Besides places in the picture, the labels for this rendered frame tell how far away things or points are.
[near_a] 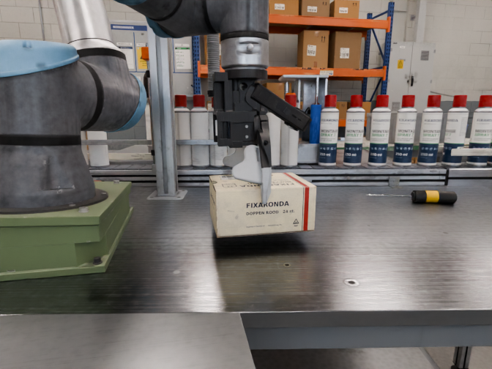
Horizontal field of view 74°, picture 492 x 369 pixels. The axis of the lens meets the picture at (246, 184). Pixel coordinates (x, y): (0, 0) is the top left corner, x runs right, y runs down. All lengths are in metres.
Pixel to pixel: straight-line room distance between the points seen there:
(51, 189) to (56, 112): 0.11
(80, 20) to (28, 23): 5.14
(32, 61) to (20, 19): 5.33
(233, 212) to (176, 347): 0.23
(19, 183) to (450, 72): 7.00
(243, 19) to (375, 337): 0.46
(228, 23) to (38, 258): 0.41
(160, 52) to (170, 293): 0.58
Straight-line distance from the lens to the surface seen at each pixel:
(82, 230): 0.48
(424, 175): 1.07
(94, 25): 0.68
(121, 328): 0.38
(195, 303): 0.40
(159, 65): 0.83
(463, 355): 1.71
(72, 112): 0.55
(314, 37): 5.04
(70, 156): 0.54
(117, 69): 0.65
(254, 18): 0.53
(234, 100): 0.53
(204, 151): 0.96
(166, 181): 0.85
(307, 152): 1.02
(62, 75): 0.54
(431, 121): 1.09
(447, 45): 7.15
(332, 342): 0.47
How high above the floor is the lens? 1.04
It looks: 13 degrees down
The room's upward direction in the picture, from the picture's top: straight up
